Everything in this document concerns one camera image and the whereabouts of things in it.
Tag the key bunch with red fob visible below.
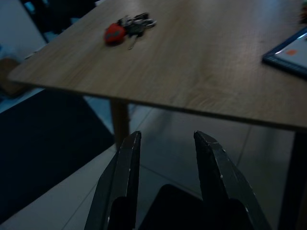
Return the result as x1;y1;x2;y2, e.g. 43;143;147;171
103;11;158;50

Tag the wooden table leg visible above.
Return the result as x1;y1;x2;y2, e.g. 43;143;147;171
109;98;131;150
277;131;307;230

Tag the black table frame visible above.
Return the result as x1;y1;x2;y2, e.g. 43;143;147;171
20;0;104;44

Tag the brown cardboard box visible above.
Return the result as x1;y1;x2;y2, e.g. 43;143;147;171
0;57;27;98

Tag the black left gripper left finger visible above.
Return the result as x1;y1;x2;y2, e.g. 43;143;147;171
83;130;142;230

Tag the black floor mat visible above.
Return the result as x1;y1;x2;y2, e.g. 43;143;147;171
0;90;115;218

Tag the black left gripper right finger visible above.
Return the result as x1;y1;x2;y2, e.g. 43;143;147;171
193;130;272;230

